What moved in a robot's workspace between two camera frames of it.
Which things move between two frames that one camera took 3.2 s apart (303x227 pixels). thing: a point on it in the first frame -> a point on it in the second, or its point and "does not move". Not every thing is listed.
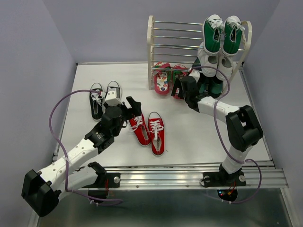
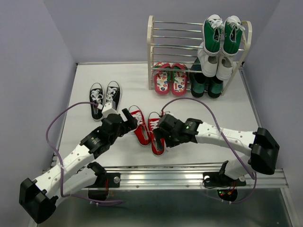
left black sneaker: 96,101 does not move
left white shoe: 207,60 does not move
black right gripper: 177,84 -> 159,133
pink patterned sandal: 161,79 does not move
